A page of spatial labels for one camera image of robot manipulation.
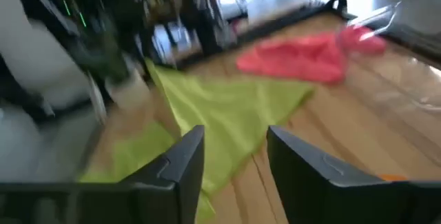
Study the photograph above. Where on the black frame clamp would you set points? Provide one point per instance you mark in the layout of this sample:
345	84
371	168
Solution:
339	1

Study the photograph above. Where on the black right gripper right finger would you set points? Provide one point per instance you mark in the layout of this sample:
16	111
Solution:
310	189

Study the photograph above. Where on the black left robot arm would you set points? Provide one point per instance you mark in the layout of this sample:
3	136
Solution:
103	45

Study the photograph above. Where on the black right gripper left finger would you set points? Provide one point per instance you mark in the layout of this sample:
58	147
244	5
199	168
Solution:
186	182

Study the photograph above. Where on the clear plastic bin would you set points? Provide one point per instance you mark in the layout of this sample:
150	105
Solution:
375	15

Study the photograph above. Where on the pink microfiber towel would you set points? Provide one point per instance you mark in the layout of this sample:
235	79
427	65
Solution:
299	58

